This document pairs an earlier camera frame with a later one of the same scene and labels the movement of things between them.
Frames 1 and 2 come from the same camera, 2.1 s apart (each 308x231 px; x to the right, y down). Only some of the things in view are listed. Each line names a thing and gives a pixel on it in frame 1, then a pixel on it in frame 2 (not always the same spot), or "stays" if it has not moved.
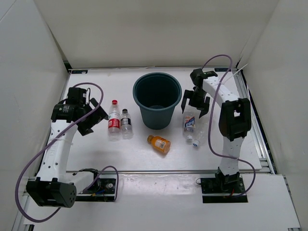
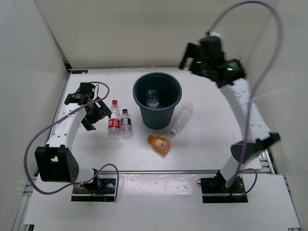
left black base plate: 98,189 stays
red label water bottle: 114,122 stays
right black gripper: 188,94 -> 193,51
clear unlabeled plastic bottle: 201,126 -> 182,118
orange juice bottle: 159,143 stays
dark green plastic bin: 157,94 stays
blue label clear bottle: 189,124 -> 152,101
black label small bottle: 126,127 stays
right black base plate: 209,186 stays
